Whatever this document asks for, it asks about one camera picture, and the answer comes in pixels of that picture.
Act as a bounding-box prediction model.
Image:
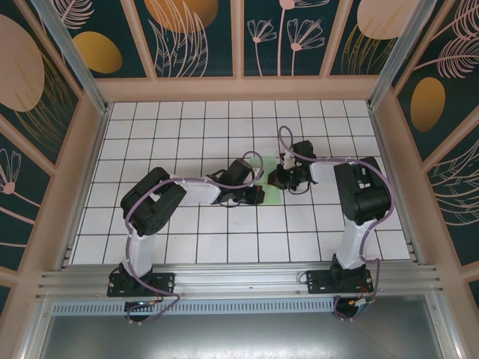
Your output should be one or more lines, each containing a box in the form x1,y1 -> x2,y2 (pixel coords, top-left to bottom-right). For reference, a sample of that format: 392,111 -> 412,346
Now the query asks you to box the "aluminium frame post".
366,0 -> 449,110
29,0 -> 113,115

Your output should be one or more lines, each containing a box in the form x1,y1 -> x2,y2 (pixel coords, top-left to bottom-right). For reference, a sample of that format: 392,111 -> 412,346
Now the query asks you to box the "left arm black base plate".
107,271 -> 176,298

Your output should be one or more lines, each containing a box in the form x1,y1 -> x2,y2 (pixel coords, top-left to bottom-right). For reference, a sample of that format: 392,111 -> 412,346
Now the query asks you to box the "aluminium mounting rail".
35,261 -> 445,301

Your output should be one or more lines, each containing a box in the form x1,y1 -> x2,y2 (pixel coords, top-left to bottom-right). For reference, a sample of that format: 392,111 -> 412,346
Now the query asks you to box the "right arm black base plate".
305,269 -> 375,295

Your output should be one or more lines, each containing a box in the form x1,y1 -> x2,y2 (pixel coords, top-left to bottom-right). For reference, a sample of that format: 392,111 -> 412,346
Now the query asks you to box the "light green paper sheet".
248,155 -> 282,205

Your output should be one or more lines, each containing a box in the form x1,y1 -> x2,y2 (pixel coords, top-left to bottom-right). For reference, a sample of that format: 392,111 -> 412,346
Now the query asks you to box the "grey metal sheet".
37,313 -> 456,359

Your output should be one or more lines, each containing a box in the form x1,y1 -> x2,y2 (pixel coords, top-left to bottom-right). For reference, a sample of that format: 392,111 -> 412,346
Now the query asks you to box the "slotted grey cable duct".
50,297 -> 337,316

